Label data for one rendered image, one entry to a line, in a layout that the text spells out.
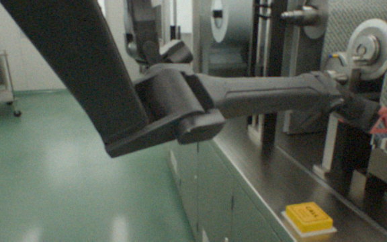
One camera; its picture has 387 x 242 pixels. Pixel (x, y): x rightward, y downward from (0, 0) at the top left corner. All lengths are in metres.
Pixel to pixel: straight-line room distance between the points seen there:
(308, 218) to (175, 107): 0.44
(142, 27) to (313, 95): 0.38
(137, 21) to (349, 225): 0.63
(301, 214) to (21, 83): 6.12
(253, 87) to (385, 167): 0.44
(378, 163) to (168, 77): 0.59
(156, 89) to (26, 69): 6.09
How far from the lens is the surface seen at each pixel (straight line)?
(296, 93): 0.55
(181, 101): 0.36
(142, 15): 0.69
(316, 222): 0.70
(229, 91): 0.42
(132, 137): 0.35
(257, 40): 1.16
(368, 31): 0.88
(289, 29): 1.83
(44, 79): 6.40
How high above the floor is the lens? 1.32
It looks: 19 degrees down
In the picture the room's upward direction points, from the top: straight up
